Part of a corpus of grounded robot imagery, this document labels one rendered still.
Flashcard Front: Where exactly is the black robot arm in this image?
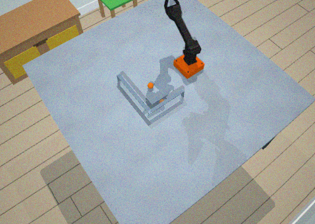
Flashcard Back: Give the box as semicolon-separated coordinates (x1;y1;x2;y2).
164;0;201;65

